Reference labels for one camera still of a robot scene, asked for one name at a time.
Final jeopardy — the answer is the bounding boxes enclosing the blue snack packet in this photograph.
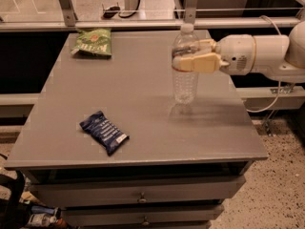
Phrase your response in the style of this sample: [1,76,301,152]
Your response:
[79,111,130,156]

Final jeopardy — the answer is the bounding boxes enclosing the lower grey drawer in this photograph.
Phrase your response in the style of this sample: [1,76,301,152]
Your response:
[63,205,224,226]

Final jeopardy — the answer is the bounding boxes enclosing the grey drawer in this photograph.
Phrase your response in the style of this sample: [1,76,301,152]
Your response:
[30,176,246,207]
[63,205,224,226]

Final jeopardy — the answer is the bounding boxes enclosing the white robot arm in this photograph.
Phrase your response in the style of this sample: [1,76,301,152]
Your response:
[173,22,305,83]

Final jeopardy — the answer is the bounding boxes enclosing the black bag on floor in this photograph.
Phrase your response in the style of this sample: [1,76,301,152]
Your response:
[0,171,31,229]

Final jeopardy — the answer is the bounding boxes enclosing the green jalapeno chip bag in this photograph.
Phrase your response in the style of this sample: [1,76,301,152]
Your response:
[71,28,112,59]

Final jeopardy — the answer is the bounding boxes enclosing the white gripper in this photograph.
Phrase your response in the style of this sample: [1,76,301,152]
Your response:
[173,34,255,75]

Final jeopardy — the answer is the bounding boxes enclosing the dark object behind glass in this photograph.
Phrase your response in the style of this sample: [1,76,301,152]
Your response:
[102,4,120,19]

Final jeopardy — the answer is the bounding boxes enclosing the clear plastic water bottle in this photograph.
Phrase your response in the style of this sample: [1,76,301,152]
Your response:
[172,23,200,104]

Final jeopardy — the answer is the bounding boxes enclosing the grey drawer cabinet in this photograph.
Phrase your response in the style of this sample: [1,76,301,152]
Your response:
[6,31,267,229]

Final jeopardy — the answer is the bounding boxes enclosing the clutter items on floor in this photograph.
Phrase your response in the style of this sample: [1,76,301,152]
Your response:
[21,192,69,229]

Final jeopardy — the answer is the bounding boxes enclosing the metal railing frame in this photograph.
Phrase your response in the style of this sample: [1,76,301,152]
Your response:
[0,0,305,32]

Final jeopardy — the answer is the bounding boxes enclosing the upper grey drawer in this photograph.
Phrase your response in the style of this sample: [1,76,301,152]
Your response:
[30,176,246,207]

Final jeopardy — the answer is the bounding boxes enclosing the white cable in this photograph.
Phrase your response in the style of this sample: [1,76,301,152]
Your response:
[246,14,284,115]

